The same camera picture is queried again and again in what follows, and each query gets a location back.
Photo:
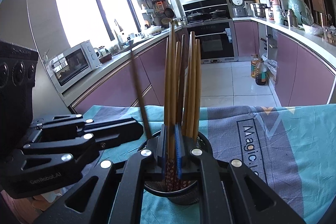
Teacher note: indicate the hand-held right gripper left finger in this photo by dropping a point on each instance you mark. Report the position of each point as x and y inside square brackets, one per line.
[164, 153]

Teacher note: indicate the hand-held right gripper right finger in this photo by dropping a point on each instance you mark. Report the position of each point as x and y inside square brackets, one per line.
[179, 153]

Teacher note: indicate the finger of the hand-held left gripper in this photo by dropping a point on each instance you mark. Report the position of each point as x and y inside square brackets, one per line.
[65, 120]
[118, 132]

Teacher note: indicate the black mesh holder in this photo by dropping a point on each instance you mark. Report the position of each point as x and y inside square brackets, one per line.
[183, 197]

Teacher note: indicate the wooden chopstick red patterned end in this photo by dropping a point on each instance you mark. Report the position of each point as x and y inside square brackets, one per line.
[137, 82]
[172, 82]

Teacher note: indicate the bunch of wooden chopsticks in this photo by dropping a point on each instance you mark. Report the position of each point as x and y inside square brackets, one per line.
[194, 82]

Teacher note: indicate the pink kitchen base cabinets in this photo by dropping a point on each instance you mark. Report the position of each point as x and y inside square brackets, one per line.
[113, 82]
[302, 71]

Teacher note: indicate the white microwave oven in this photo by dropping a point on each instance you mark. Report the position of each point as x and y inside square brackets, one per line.
[76, 64]

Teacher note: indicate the dark bowl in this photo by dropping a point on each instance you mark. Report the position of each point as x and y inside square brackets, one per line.
[106, 57]

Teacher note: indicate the metal kitchen faucet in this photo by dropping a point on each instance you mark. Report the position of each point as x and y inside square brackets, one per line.
[119, 35]

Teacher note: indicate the kitchen window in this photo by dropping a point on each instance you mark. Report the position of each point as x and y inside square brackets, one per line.
[73, 8]

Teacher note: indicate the white casserole pot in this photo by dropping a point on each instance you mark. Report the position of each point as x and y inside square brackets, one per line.
[153, 30]

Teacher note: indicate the dark sauce bottle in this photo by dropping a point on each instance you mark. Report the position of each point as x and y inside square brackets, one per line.
[261, 74]

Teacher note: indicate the yellow cooking oil bottle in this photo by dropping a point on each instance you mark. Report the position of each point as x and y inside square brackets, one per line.
[254, 66]

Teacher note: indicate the black stove with oven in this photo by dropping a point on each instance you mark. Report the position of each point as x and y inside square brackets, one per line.
[215, 40]

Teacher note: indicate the teal and grey tablecloth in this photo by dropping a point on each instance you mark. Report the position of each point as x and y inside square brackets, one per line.
[302, 148]

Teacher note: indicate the clear plastic bag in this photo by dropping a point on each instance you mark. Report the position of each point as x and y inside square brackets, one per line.
[270, 65]

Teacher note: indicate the black hanging pan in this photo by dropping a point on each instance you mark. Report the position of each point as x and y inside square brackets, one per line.
[169, 12]

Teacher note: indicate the black lidded cooking pot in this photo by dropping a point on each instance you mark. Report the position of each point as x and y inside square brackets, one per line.
[197, 16]
[218, 14]

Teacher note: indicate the white rice cooker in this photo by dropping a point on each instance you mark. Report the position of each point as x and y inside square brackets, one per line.
[239, 6]

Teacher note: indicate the stainless steel pot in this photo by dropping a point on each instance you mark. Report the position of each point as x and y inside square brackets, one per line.
[258, 10]

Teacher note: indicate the steel thermos bottle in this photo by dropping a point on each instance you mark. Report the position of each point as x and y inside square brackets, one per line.
[291, 18]

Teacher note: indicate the teal kitchen appliance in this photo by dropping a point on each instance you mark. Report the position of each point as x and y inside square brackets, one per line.
[299, 10]

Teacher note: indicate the clear food container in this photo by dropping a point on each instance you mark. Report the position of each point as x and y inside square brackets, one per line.
[330, 36]

